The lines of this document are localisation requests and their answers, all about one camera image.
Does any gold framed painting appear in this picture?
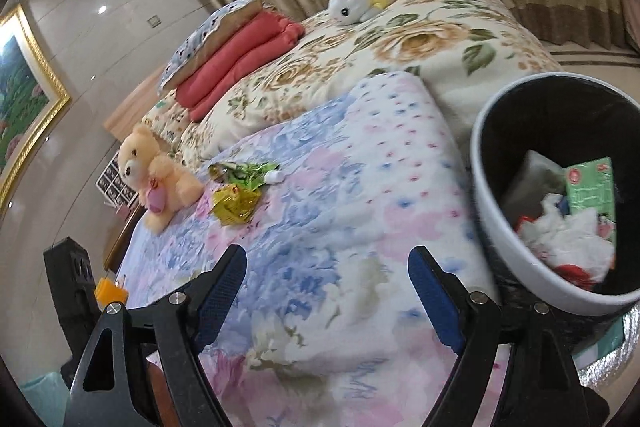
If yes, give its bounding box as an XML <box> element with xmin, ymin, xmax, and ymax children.
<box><xmin>0</xmin><ymin>4</ymin><xmax>72</xmax><ymax>214</ymax></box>

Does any white tissue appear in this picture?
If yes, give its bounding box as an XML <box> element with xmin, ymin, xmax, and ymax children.
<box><xmin>517</xmin><ymin>194</ymin><xmax>617</xmax><ymax>282</ymax></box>

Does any cream teddy bear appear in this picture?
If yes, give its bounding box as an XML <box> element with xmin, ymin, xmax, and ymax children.
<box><xmin>117</xmin><ymin>124</ymin><xmax>206</xmax><ymax>236</ymax></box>

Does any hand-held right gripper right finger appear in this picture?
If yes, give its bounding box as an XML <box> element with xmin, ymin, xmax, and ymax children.
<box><xmin>407</xmin><ymin>245</ymin><xmax>612</xmax><ymax>427</ymax></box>

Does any pastel floral blanket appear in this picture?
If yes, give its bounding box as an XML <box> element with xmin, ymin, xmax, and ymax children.
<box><xmin>117</xmin><ymin>71</ymin><xmax>507</xmax><ymax>427</ymax></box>

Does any green foil wrapper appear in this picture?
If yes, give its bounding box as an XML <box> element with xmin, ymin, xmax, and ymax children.
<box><xmin>209</xmin><ymin>160</ymin><xmax>281</xmax><ymax>188</ymax></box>

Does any silver foil mat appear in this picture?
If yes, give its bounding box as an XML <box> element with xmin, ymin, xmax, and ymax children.
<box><xmin>575</xmin><ymin>306</ymin><xmax>640</xmax><ymax>391</ymax></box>

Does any black and white photo sheet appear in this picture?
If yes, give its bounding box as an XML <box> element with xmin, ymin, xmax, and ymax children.
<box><xmin>94</xmin><ymin>158</ymin><xmax>137</xmax><ymax>208</ymax></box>

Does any wooden headboard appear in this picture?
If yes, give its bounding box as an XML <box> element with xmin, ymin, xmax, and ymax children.
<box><xmin>103</xmin><ymin>69</ymin><xmax>169</xmax><ymax>143</ymax></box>

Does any blue polka dot pillow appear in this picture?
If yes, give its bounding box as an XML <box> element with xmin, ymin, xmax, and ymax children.
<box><xmin>157</xmin><ymin>0</ymin><xmax>266</xmax><ymax>90</ymax></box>

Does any cream floral quilt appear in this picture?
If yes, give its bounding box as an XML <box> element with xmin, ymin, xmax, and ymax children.
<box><xmin>145</xmin><ymin>0</ymin><xmax>567</xmax><ymax>158</ymax></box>

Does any gold foil wrapper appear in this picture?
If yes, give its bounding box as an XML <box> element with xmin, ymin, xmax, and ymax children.
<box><xmin>212</xmin><ymin>186</ymin><xmax>262</xmax><ymax>226</ymax></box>

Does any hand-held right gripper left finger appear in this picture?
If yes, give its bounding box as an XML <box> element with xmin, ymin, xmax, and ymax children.
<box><xmin>62</xmin><ymin>244</ymin><xmax>249</xmax><ymax>427</ymax></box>

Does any orange packet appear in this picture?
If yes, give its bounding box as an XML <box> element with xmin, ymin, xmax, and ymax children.
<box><xmin>96</xmin><ymin>276</ymin><xmax>130</xmax><ymax>309</ymax></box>

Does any red foil wrapper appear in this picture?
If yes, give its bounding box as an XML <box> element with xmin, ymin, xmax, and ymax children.
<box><xmin>554</xmin><ymin>263</ymin><xmax>607</xmax><ymax>294</ymax></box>

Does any teal cloth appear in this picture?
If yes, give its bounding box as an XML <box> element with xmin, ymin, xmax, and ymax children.
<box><xmin>19</xmin><ymin>371</ymin><xmax>72</xmax><ymax>427</ymax></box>

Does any folded red quilt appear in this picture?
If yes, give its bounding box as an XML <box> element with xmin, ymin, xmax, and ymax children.
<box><xmin>176</xmin><ymin>13</ymin><xmax>306</xmax><ymax>122</ymax></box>

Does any white waste bin black liner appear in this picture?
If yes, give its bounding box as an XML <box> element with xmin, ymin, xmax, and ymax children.
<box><xmin>469</xmin><ymin>73</ymin><xmax>640</xmax><ymax>325</ymax></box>

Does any printed paper sheet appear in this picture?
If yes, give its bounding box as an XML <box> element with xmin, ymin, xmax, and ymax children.
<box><xmin>592</xmin><ymin>314</ymin><xmax>639</xmax><ymax>359</ymax></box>

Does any green carton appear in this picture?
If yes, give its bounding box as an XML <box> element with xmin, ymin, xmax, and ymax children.
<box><xmin>564</xmin><ymin>156</ymin><xmax>617</xmax><ymax>219</ymax></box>

